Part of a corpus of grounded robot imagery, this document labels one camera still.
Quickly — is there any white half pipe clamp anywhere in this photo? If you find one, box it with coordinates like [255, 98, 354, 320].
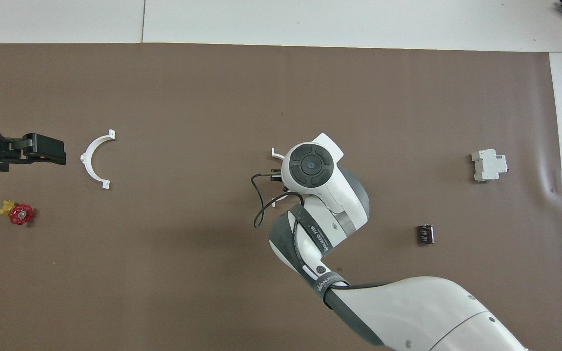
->
[271, 147, 286, 208]
[80, 129, 116, 190]

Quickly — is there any white circuit breaker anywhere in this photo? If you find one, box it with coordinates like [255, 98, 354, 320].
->
[471, 149, 508, 183]

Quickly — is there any black cylindrical capacitor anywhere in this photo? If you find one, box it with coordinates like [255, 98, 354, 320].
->
[417, 223, 435, 245]

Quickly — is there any brown table mat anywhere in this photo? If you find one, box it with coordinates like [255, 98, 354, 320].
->
[0, 43, 562, 351]

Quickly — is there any red handwheel brass valve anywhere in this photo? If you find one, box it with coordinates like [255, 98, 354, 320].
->
[0, 199, 34, 226]

